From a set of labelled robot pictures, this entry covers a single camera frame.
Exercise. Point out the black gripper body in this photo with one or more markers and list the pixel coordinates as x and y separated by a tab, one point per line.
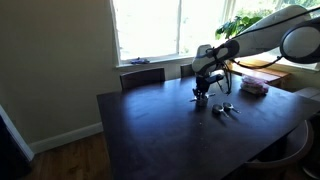
202	84

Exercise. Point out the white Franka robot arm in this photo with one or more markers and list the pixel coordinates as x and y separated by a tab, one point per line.
266	36

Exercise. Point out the dark wooden straight-back chair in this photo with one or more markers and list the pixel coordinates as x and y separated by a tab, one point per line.
186	70
142	78

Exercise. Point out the clear plastic food bag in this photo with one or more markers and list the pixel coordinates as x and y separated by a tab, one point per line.
255	86

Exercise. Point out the green leafy houseplant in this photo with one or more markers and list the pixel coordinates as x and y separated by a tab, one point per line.
233	28

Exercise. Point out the light wooden bench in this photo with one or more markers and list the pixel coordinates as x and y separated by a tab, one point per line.
266	74

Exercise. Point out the blue object on sill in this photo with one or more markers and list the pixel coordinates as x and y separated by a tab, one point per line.
140	61

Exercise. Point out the white framed side window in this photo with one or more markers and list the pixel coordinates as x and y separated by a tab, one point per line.
246	6

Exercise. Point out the grey seat cushion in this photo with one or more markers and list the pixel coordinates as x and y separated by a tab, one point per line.
308	93

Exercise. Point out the dark wooden round-back chair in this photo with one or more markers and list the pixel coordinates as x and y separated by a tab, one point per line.
305	140

